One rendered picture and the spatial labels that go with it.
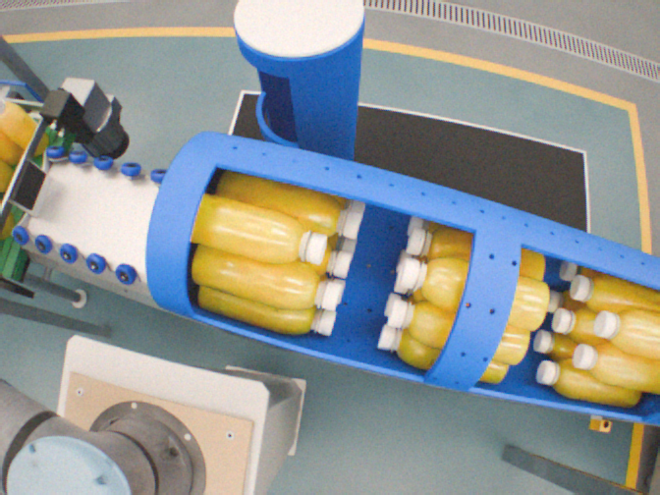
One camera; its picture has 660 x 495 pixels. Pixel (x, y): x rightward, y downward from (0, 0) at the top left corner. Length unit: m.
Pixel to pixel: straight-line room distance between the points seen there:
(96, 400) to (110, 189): 0.49
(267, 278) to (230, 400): 0.18
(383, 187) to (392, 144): 1.23
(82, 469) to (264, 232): 0.37
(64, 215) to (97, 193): 0.10
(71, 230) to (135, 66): 1.54
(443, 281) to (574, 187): 1.47
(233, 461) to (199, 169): 0.38
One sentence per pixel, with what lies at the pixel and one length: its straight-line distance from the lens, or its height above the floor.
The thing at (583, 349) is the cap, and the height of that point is 1.12.
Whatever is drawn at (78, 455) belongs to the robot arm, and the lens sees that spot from 0.47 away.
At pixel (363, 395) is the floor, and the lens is 1.78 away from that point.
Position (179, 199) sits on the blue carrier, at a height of 1.23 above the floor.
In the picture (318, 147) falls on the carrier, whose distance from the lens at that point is 1.30.
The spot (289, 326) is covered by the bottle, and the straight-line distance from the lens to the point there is 0.72.
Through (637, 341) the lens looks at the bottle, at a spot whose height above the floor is 1.19.
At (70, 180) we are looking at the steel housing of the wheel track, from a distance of 1.10.
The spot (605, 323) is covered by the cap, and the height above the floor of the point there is 1.18.
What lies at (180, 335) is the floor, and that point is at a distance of 1.88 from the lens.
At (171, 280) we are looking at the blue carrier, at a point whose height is 1.19.
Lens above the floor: 1.78
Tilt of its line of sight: 75 degrees down
